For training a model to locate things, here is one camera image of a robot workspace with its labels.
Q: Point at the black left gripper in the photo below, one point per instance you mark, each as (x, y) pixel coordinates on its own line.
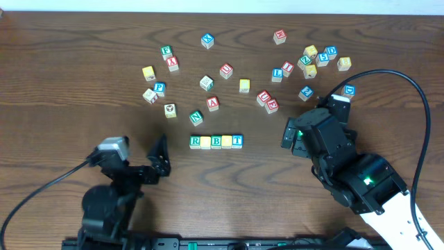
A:
(139, 172)

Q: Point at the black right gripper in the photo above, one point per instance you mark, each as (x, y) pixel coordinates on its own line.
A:
(289, 139)

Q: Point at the green R block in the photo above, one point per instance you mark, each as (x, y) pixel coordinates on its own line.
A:
(194, 142)

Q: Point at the yellow O block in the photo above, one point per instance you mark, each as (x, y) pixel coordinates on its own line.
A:
(205, 142)

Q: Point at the blue T block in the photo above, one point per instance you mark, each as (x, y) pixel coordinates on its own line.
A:
(237, 141)

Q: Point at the green B block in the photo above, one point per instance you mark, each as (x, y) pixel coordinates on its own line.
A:
(216, 142)

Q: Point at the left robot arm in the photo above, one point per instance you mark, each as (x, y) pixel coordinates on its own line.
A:
(107, 209)

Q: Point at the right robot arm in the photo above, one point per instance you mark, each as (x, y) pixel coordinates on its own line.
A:
(364, 182)

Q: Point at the red E block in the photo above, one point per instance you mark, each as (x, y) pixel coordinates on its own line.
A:
(271, 106)

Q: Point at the blue 2 block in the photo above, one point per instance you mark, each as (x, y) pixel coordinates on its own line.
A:
(305, 93)

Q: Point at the red U block lower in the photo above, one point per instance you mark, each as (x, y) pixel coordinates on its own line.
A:
(263, 97)

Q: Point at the red u block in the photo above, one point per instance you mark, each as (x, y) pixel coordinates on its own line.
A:
(263, 97)
(226, 71)

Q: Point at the yellow picture block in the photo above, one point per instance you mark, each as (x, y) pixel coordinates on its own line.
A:
(170, 110)

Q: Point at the green N block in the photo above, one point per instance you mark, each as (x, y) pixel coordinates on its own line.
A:
(196, 118)

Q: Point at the plain wood red-sided block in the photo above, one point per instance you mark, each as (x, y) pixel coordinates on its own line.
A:
(150, 96)

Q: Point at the blue L block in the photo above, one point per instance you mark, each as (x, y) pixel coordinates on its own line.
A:
(277, 75)

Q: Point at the yellow block below Z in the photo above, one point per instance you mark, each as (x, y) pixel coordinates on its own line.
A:
(309, 71)

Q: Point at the red I block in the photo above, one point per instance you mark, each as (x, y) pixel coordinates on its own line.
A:
(287, 68)

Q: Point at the blue P block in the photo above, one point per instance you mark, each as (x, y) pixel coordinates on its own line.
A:
(159, 88)

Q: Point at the blue D block lower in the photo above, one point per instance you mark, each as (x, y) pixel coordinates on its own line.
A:
(348, 91)

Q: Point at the blue d block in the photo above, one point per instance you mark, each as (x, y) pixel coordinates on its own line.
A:
(331, 52)
(348, 91)

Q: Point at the red A block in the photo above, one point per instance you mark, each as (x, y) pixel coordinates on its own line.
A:
(212, 104)

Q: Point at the green Z block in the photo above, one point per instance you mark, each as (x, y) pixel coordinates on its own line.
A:
(304, 61)

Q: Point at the blue 5 block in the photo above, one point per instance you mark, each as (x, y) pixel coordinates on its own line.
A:
(322, 60)

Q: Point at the plain wood green-sided block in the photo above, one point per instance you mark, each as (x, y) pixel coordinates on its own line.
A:
(207, 83)

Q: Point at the yellow 8 block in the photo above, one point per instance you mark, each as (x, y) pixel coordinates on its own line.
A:
(344, 64)

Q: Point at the red U block upper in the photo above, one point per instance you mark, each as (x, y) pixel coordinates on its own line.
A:
(226, 71)

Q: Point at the blue D block upper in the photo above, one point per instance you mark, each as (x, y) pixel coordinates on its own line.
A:
(331, 52)

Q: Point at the red H block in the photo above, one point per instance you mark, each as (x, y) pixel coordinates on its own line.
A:
(279, 37)

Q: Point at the green F block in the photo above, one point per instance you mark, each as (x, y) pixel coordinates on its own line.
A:
(166, 52)

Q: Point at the blue X block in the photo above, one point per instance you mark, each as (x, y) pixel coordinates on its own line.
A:
(207, 40)

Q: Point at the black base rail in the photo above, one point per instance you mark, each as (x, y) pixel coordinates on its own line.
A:
(344, 239)

